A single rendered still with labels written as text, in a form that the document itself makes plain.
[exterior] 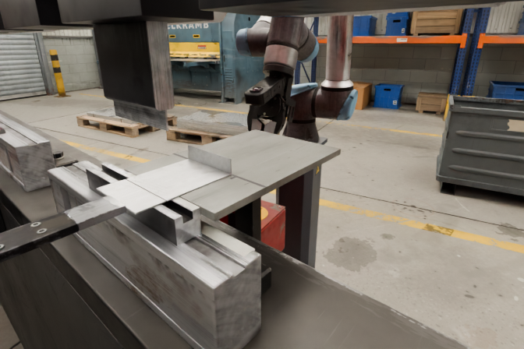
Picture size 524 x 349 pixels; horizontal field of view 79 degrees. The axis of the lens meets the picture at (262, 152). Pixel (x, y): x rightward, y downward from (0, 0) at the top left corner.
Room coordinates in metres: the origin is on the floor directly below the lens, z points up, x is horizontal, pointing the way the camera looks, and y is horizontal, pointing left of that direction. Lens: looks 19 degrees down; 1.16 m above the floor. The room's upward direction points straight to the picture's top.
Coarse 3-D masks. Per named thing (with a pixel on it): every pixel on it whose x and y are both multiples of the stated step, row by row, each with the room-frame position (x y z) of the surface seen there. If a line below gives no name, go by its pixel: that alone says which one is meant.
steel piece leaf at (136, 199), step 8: (112, 184) 0.34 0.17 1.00; (120, 184) 0.34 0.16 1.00; (128, 184) 0.34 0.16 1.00; (104, 192) 0.31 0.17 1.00; (112, 192) 0.32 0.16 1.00; (120, 192) 0.32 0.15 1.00; (128, 192) 0.32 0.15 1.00; (136, 192) 0.32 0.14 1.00; (144, 192) 0.32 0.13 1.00; (120, 200) 0.30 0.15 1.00; (128, 200) 0.30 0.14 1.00; (136, 200) 0.30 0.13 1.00; (144, 200) 0.30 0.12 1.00; (152, 200) 0.30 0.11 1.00; (160, 200) 0.30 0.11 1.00; (128, 208) 0.28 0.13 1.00; (136, 208) 0.28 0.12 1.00; (144, 208) 0.28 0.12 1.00
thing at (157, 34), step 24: (120, 24) 0.31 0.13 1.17; (144, 24) 0.28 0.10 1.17; (120, 48) 0.31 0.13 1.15; (144, 48) 0.29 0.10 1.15; (168, 48) 0.29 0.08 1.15; (120, 72) 0.32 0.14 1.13; (144, 72) 0.29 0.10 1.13; (168, 72) 0.29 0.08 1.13; (120, 96) 0.32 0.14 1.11; (144, 96) 0.29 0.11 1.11; (168, 96) 0.29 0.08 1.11; (144, 120) 0.31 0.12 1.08
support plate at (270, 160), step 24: (216, 144) 0.50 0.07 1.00; (240, 144) 0.50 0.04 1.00; (264, 144) 0.50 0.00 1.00; (288, 144) 0.50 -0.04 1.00; (312, 144) 0.50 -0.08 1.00; (144, 168) 0.39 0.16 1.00; (240, 168) 0.39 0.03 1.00; (264, 168) 0.39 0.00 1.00; (288, 168) 0.39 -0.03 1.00; (312, 168) 0.41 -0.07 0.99; (192, 192) 0.32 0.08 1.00; (216, 192) 0.32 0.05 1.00; (240, 192) 0.32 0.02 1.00; (264, 192) 0.33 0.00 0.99; (216, 216) 0.28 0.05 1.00
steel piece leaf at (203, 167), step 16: (192, 160) 0.41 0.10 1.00; (208, 160) 0.40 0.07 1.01; (224, 160) 0.38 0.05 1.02; (144, 176) 0.36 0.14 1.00; (160, 176) 0.36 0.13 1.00; (176, 176) 0.36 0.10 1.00; (192, 176) 0.36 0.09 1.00; (208, 176) 0.36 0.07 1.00; (224, 176) 0.36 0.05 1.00; (160, 192) 0.32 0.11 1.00; (176, 192) 0.32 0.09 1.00
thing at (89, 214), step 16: (80, 208) 0.28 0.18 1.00; (96, 208) 0.28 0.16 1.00; (112, 208) 0.28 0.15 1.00; (32, 224) 0.24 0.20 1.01; (48, 224) 0.25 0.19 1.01; (64, 224) 0.25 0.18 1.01; (80, 224) 0.25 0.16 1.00; (0, 240) 0.22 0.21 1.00; (16, 240) 0.22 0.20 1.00; (32, 240) 0.22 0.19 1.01; (48, 240) 0.23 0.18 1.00; (0, 256) 0.21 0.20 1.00
